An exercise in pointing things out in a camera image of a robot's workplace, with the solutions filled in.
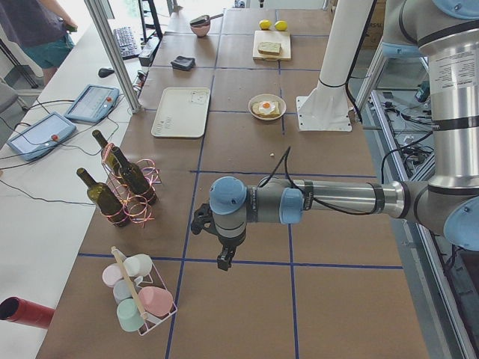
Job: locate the red cylinder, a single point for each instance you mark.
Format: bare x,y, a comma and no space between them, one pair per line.
21,311

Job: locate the copper wire bottle rack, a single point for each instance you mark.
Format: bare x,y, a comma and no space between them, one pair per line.
135,206

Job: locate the blue teach pendant near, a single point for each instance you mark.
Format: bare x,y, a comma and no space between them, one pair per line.
42,137

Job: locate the mint green cup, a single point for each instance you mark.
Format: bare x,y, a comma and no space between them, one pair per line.
128,316

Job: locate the green wine bottle back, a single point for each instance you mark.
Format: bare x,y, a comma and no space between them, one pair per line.
102,142

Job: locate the green wine bottle front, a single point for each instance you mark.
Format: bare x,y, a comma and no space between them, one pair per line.
105,199

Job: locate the wooden cutting board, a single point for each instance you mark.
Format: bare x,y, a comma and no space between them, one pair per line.
282,37

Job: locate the bread slice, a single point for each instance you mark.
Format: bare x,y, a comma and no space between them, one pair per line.
254,110
269,48

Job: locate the blue teach pendant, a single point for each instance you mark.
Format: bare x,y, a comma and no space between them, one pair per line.
93,104
42,137

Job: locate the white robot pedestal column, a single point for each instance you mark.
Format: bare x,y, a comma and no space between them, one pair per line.
326,108

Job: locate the pink cup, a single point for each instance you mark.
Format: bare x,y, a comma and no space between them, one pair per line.
157,301

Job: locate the fried egg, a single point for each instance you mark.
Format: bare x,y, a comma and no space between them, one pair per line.
267,107

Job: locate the grey cup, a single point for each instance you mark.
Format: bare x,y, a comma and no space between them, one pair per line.
121,291

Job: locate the white cup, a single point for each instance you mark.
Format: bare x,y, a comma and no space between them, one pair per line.
138,265

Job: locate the lemon left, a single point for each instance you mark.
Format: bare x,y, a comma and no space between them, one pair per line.
265,24

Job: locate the grey folded cloth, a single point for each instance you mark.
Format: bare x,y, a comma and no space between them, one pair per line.
183,63

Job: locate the green wine bottle middle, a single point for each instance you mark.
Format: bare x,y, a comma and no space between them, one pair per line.
134,177

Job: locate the green wine bottle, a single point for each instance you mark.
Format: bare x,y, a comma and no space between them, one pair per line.
134,177
102,142
105,199

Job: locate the aluminium frame post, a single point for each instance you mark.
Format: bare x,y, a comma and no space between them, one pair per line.
99,17

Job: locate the metal scoop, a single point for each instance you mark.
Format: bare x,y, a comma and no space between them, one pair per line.
204,20

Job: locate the black keyboard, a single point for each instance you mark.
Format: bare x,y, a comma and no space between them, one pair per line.
126,41

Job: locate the cream bear tray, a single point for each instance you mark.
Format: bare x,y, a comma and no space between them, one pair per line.
182,113

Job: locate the pink bowl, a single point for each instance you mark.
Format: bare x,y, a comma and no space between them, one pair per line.
201,31

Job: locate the lemon right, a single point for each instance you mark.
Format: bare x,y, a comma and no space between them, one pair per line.
281,25

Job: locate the blue teach pendant far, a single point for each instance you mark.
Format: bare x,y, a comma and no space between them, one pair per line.
93,104

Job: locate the black computer mouse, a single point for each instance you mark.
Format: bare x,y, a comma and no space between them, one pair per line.
105,72

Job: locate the white wire cup rack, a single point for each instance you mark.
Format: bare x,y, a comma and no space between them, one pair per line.
135,284

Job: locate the person in teal shorts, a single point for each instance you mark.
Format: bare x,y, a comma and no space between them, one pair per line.
42,31

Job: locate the lemon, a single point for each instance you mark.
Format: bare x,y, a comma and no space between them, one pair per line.
265,24
281,25

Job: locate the lilac cup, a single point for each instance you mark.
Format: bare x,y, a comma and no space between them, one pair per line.
111,275

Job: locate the white plate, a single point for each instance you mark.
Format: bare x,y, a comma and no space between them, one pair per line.
267,96

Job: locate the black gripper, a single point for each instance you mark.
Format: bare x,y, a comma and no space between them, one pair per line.
227,246

